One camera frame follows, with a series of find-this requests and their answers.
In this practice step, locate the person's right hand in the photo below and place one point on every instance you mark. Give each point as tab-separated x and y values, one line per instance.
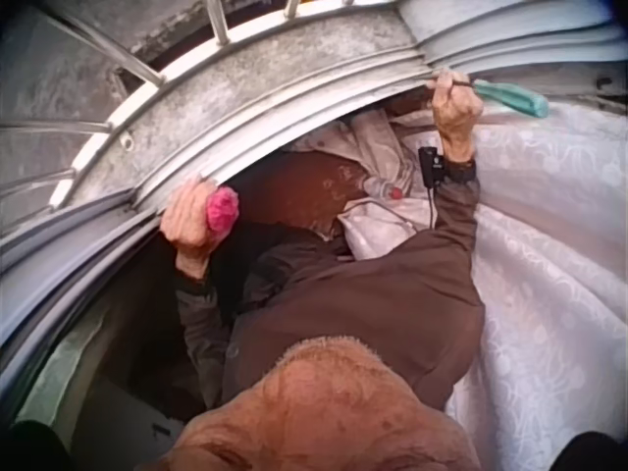
454	122

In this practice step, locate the pink cloth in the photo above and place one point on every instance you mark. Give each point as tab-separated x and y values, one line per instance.
223	207

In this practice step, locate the white metal window grille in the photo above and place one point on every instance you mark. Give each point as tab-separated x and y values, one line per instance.
98	122

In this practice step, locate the clear bottle with red cap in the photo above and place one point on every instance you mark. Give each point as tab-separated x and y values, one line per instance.
385	189

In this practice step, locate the beige crumpled cloth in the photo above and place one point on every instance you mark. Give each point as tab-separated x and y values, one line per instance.
373	147

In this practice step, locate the black wrist band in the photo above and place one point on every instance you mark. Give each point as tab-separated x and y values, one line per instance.
454	169

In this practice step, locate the white box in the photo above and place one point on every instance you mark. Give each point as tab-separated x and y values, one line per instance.
122	417

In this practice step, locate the person's left hand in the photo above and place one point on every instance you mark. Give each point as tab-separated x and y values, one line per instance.
189	230

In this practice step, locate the white patterned curtain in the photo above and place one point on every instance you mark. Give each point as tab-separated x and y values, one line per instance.
549	275

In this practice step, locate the grey aluminium window frame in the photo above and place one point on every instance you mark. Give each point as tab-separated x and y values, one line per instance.
275	125

